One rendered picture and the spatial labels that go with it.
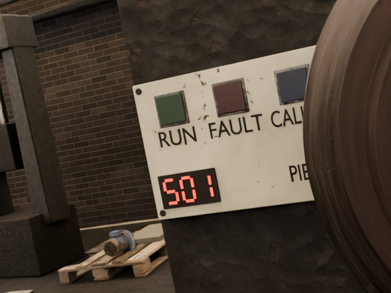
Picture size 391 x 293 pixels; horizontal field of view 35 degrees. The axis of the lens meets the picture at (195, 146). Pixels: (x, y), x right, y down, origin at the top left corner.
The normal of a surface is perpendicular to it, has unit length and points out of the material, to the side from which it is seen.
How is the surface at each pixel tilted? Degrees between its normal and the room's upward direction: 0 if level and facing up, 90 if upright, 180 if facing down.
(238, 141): 90
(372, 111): 76
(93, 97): 90
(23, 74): 89
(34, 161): 90
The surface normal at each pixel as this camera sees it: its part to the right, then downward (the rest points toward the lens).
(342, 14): -0.36, 0.12
